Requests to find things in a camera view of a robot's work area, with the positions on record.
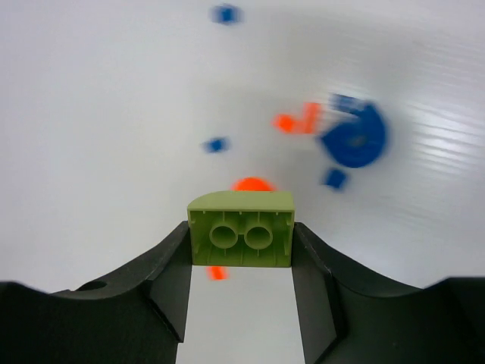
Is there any orange round lego piece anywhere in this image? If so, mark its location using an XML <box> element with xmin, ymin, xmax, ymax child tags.
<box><xmin>231</xmin><ymin>176</ymin><xmax>277</xmax><ymax>192</ymax></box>

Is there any light green 2x2 lego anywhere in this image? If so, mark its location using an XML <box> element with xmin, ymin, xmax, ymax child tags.
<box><xmin>187</xmin><ymin>190</ymin><xmax>296</xmax><ymax>268</ymax></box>

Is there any small orange lego pair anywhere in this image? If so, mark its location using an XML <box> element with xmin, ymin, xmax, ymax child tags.
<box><xmin>273</xmin><ymin>102</ymin><xmax>323</xmax><ymax>134</ymax></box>

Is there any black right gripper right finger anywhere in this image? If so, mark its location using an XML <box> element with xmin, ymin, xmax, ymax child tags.
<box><xmin>292</xmin><ymin>223</ymin><xmax>484</xmax><ymax>363</ymax></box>

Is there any small blue curved lego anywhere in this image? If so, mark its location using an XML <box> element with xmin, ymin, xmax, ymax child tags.
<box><xmin>203</xmin><ymin>137</ymin><xmax>230</xmax><ymax>153</ymax></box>

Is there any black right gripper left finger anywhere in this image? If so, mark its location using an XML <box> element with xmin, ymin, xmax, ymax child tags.
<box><xmin>1</xmin><ymin>221</ymin><xmax>192</xmax><ymax>363</ymax></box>

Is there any small blue lego brick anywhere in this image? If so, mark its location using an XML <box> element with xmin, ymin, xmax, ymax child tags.
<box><xmin>211</xmin><ymin>4</ymin><xmax>243</xmax><ymax>25</ymax></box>

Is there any tiny orange lego stud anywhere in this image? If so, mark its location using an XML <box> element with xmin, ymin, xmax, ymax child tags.
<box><xmin>206</xmin><ymin>266</ymin><xmax>229</xmax><ymax>281</ymax></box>

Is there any blue arch lego piece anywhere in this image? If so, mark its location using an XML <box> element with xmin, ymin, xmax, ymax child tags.
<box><xmin>318</xmin><ymin>94</ymin><xmax>387</xmax><ymax>168</ymax></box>

